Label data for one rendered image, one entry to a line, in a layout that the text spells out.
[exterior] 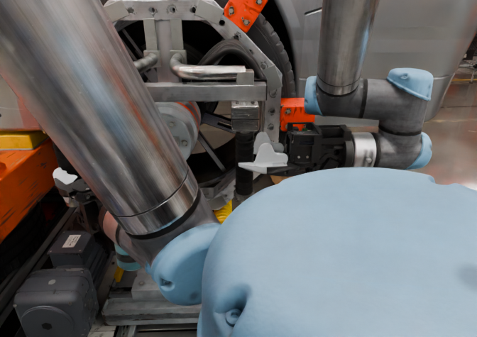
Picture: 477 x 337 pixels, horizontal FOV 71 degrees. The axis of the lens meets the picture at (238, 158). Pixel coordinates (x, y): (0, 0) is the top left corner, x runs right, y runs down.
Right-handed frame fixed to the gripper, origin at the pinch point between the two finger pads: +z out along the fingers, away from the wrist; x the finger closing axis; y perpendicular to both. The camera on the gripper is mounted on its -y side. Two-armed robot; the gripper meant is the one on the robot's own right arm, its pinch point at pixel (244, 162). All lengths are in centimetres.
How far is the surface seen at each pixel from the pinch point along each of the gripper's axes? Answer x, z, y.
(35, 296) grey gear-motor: -8, 55, -43
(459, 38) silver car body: -44, -67, 19
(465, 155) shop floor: -174, -187, -83
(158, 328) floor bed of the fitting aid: -24, 29, -77
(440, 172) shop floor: -148, -151, -83
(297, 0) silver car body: -42, -17, 29
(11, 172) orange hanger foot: -28, 65, -15
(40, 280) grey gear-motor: -13, 57, -42
